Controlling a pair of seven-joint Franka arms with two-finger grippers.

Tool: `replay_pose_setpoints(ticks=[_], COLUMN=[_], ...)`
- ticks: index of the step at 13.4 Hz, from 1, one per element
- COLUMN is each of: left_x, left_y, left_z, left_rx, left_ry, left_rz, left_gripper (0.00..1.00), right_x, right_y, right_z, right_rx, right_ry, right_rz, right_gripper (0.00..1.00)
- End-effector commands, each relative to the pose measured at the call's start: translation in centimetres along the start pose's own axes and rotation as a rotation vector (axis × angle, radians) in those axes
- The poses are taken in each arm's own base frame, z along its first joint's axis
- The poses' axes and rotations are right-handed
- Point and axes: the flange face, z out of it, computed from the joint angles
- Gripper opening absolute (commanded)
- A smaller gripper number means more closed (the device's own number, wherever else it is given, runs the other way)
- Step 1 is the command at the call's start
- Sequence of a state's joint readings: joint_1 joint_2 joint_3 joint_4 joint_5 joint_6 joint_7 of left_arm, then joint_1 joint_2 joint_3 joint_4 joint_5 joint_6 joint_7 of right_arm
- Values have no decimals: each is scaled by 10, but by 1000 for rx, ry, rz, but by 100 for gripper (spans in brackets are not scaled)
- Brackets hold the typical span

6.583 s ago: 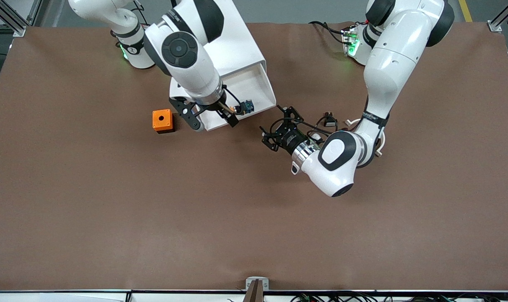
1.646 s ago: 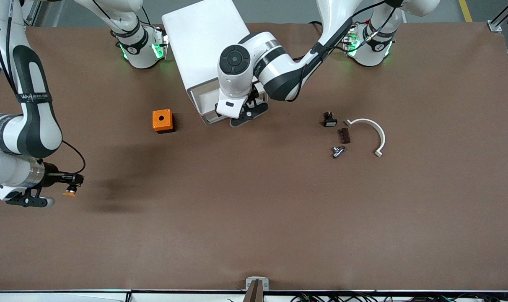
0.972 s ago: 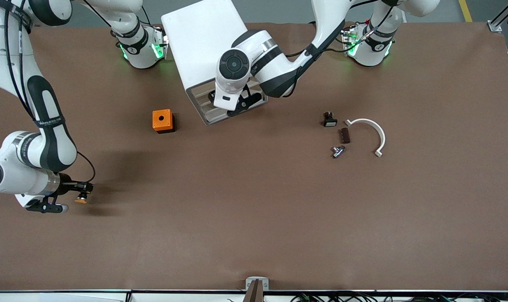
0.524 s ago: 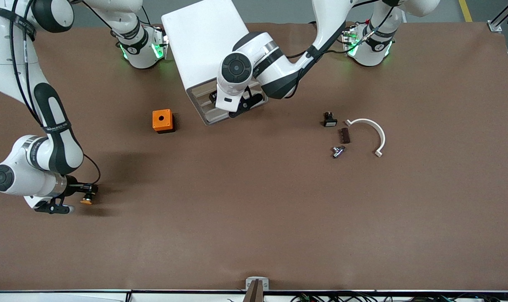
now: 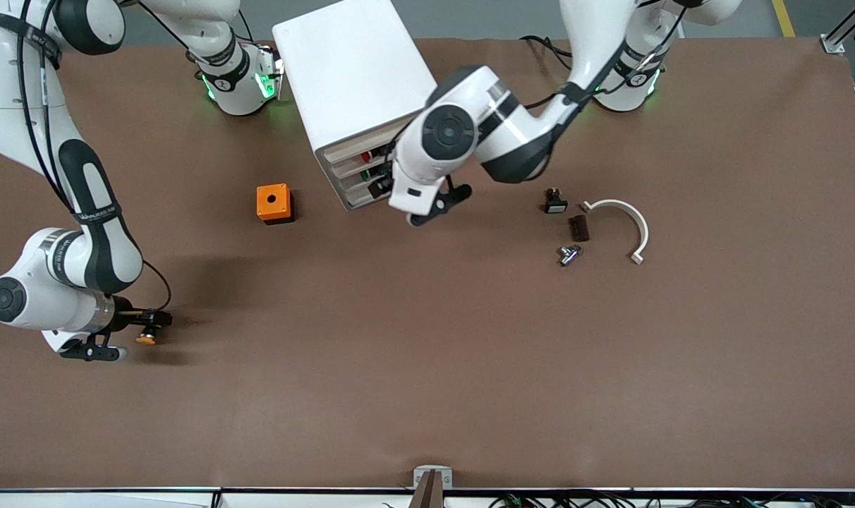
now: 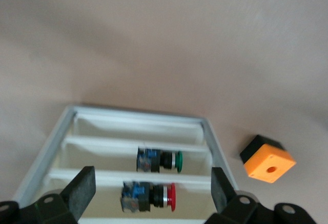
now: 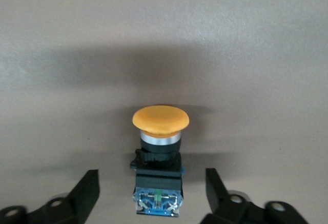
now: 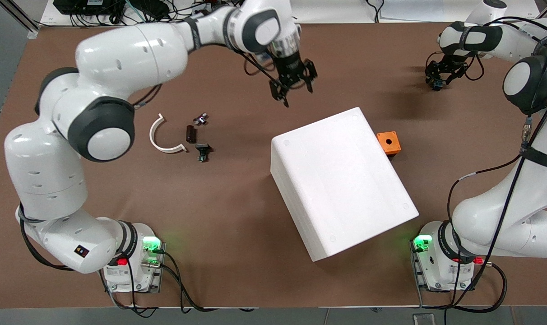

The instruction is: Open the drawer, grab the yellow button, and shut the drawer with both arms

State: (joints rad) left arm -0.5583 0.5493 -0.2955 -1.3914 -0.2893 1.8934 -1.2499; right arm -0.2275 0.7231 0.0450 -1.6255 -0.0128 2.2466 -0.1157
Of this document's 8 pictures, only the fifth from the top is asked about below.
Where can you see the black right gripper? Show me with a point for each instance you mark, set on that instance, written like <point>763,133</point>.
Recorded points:
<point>125,319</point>

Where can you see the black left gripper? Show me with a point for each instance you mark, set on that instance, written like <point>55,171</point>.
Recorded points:
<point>383,171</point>

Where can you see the orange push button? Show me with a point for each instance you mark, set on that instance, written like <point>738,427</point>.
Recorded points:
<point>145,340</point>

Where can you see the white plastic drawer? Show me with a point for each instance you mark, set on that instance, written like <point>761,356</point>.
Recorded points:
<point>343,150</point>
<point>343,168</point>
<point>360,201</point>
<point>350,185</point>

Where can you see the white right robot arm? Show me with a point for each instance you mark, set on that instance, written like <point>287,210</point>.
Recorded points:
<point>11,106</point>

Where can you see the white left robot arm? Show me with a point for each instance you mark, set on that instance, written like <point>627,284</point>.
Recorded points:
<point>413,173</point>

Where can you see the green push button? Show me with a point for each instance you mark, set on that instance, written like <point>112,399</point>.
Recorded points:
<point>364,176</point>

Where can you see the red push button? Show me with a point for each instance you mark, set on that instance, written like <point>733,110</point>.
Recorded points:
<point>368,151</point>

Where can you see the white drawer cabinet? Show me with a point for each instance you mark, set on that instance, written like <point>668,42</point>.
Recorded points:
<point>350,63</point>

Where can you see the black white push button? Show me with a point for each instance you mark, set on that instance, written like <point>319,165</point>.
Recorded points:
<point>556,206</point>

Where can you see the brown paper table cover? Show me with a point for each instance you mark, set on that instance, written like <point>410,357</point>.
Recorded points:
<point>427,353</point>

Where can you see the brown terminal block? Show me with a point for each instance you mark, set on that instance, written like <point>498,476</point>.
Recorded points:
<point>580,229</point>

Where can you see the orange button enclosure box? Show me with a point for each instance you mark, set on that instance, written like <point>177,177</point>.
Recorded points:
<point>264,206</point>

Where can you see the white table edge rail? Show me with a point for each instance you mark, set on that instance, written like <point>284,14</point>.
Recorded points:
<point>117,499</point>

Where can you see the silver metal switch part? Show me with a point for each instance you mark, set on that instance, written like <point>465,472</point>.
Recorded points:
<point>567,257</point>

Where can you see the white curved plastic bracket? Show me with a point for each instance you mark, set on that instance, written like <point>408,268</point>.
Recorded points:
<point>643,229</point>

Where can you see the grey metal mount bracket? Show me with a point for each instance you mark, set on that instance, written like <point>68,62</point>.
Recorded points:
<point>418,478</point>

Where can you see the aluminium frame profile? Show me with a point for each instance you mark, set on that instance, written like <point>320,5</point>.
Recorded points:
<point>832,44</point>

